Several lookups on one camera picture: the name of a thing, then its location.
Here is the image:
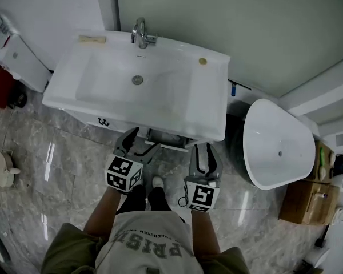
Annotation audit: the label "chrome faucet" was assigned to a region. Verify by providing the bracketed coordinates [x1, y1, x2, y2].
[130, 17, 159, 50]

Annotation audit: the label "white ceramic sink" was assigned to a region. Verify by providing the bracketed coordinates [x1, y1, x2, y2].
[42, 30, 231, 142]

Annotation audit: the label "small brown cardboard box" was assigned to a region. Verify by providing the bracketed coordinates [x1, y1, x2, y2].
[311, 141, 337, 186]

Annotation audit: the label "round beige bucket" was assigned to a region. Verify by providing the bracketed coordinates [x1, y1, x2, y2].
[0, 144, 21, 195]

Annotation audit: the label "black shoe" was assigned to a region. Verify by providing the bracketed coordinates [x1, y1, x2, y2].
[10, 91, 28, 108]

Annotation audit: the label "beige bar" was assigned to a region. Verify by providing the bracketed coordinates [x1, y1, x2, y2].
[79, 35, 107, 46]

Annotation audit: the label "white vanity cabinet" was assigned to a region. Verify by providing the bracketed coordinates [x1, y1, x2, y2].
[64, 108, 196, 154]

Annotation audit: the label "person's right white shoe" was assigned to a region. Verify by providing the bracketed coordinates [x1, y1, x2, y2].
[151, 176, 165, 190]

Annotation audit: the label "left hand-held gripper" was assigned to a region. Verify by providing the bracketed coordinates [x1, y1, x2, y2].
[104, 127, 162, 194]

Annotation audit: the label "person's left forearm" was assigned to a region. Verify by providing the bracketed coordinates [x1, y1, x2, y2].
[84, 186, 124, 236]

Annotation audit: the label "white water dispenser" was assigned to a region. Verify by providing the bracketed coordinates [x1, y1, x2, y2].
[0, 34, 51, 94]

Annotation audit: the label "wooden side box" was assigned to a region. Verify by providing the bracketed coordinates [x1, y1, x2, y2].
[277, 180, 341, 226]

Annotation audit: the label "person's right forearm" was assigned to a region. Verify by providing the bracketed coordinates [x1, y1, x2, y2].
[190, 209, 221, 257]

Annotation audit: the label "person's black trousers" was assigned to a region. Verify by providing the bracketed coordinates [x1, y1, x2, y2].
[117, 184, 173, 215]

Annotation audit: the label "person's white and olive shirt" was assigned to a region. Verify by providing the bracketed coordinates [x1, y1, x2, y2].
[41, 211, 250, 274]

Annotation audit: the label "white bathtub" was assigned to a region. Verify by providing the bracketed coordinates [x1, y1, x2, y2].
[228, 98, 316, 191]

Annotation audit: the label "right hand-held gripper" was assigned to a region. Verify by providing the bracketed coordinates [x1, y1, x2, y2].
[184, 143, 224, 212]

